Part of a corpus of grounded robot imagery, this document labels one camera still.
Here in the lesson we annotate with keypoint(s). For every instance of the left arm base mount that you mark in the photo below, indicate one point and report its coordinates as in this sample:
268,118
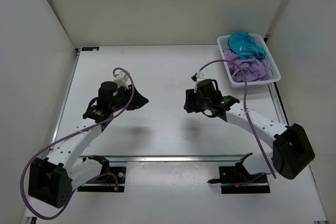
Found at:
111,179

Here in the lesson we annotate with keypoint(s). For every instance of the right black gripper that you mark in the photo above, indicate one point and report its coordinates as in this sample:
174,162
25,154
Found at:
191,106

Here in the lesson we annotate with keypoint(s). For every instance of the white plastic basket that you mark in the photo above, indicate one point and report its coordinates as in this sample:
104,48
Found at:
274,72

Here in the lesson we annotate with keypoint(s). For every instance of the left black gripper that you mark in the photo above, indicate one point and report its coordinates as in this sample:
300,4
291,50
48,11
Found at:
137,101

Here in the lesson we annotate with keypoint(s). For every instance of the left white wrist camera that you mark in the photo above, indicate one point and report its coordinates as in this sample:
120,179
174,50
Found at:
121,79

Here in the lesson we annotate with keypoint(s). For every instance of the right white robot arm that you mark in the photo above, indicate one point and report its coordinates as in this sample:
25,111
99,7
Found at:
291,149

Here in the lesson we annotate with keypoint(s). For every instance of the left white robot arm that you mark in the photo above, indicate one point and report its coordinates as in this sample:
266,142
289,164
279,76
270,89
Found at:
53,178

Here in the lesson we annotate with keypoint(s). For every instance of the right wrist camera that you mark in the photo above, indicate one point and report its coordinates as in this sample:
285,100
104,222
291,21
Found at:
197,77

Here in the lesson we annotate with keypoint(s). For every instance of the blue table label sticker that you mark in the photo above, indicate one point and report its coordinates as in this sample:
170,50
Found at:
90,48

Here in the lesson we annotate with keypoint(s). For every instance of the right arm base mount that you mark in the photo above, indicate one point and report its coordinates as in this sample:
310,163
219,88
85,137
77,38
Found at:
237,180

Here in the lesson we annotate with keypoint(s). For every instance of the teal t shirt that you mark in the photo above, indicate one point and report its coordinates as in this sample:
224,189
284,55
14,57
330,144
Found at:
245,46

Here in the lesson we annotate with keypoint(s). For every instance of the purple t shirt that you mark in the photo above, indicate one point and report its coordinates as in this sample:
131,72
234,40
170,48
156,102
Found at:
254,69

